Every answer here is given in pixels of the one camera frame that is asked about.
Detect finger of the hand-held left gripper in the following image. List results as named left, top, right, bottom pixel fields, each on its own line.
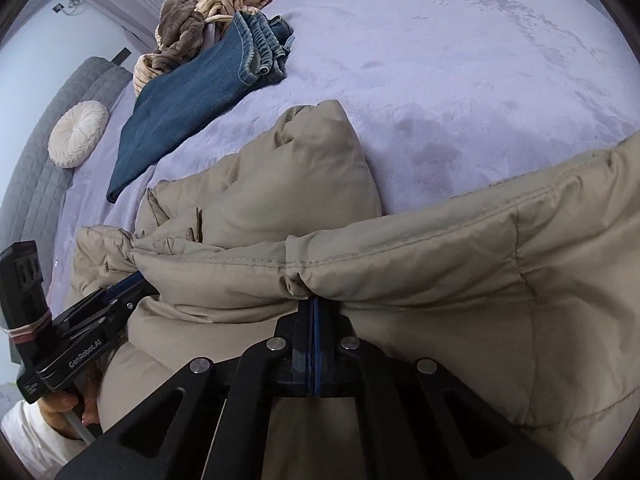
left=52, top=291, right=153, bottom=342
left=75, top=271, right=147, bottom=307

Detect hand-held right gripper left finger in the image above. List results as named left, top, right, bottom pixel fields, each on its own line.
left=52, top=299, right=315, bottom=480

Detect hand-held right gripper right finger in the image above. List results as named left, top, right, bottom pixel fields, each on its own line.
left=313, top=299, right=576, bottom=480

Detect beige puffer jacket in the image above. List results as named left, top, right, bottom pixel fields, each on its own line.
left=65, top=99, right=640, bottom=480

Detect person's left forearm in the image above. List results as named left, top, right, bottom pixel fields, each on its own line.
left=0, top=400, right=68, bottom=478

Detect person's left hand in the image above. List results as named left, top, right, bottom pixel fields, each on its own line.
left=40, top=385, right=102, bottom=433

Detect grey quilted headboard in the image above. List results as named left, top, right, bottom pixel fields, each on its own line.
left=0, top=56, right=133, bottom=281

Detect round white pillow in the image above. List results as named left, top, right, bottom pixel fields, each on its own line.
left=48, top=101, right=110, bottom=169

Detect blue jeans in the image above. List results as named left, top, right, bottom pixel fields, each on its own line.
left=106, top=9, right=295, bottom=203

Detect brown plush garment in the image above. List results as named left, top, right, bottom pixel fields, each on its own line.
left=151, top=0, right=213, bottom=72

